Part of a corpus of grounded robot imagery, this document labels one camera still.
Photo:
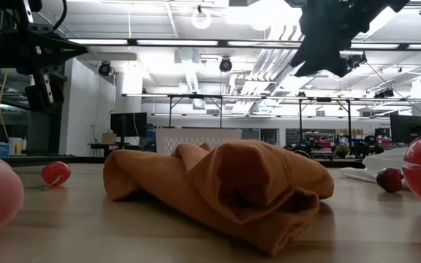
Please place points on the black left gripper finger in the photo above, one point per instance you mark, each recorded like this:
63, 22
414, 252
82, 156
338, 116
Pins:
49, 44
46, 91

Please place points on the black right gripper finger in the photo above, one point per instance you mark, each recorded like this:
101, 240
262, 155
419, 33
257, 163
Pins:
311, 60
340, 62

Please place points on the dark red toy berry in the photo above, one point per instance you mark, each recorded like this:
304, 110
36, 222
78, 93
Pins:
389, 179

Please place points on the black background robot arm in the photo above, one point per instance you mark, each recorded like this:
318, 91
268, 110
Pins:
369, 148

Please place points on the black track light cluster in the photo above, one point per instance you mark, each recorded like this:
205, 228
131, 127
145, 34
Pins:
356, 60

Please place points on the black hanging spotlight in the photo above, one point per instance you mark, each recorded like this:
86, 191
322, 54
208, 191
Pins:
104, 68
225, 64

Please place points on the blue bin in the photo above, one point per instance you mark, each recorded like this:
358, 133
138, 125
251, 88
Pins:
0, 150

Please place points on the dark desk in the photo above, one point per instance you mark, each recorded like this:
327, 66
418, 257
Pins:
101, 146

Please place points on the cardboard box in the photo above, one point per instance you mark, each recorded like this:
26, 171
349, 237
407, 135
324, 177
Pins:
109, 138

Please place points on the red toy cherry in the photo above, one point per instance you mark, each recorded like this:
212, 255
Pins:
56, 172

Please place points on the small green potted plant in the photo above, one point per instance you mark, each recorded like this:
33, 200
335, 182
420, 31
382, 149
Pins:
342, 149

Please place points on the black computer monitor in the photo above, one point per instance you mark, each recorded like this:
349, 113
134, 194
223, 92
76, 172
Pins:
128, 124
409, 128

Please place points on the white cloth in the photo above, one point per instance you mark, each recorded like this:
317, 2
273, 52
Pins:
382, 160

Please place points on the round white ceiling lamp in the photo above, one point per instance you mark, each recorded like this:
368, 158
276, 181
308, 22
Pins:
201, 19

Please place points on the black bar with light strips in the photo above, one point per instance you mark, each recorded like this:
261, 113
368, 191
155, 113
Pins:
177, 42

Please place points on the white perforated plastic basket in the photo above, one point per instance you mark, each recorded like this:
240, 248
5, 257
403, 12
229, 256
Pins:
196, 137

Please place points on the orange cloth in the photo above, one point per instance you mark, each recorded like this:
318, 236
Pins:
196, 182

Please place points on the black table frame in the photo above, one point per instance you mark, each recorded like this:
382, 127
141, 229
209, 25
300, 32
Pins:
49, 159

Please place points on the black background workstation frame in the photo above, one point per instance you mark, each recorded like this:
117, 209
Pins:
196, 96

